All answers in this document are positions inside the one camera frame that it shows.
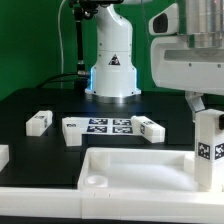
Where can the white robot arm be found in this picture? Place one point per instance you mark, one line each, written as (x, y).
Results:
(113, 79)

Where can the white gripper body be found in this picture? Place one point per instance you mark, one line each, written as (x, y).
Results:
(176, 66)

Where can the white left fence piece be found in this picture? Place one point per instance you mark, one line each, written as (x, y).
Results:
(4, 156)

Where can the white desk top tray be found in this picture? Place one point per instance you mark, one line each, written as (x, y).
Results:
(138, 169)

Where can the black camera stand pole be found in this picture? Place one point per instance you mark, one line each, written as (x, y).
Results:
(82, 10)

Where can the white front fence bar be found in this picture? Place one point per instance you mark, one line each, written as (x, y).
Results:
(143, 205)

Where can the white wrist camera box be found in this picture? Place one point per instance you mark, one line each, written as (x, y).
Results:
(170, 21)

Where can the marker sheet with tags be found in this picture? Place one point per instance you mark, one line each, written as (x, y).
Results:
(107, 126)

